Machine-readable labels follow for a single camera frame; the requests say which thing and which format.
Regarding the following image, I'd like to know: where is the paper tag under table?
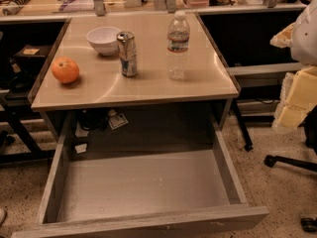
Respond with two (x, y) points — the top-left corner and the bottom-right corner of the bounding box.
(109, 113), (128, 129)

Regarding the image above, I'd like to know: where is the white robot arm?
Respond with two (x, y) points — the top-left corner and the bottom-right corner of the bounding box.
(270, 0), (317, 133)

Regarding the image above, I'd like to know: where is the orange fruit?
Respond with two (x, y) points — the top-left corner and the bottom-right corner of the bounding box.
(52, 57), (79, 84)

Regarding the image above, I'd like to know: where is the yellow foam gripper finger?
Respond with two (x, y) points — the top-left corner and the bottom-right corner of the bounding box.
(269, 23), (294, 49)
(272, 66), (317, 130)

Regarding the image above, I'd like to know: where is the black box with label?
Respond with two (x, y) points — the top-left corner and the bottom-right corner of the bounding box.
(14, 45), (51, 73)

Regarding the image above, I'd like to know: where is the white bowl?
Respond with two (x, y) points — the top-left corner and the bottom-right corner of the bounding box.
(86, 27), (121, 56)

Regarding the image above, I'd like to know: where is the black office chair base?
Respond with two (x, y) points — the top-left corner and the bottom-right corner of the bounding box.
(264, 106), (317, 172)

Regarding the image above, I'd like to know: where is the silver energy drink can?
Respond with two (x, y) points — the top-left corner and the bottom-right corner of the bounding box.
(117, 31), (137, 77)

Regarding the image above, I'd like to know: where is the clear plastic water bottle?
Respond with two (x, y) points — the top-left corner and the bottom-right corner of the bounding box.
(166, 11), (190, 80)

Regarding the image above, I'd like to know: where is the black coiled spring tool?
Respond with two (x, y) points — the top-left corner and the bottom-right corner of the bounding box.
(2, 0), (31, 16)

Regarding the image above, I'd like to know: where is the open grey wooden drawer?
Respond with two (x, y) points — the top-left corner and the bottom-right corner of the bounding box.
(11, 112), (270, 238)

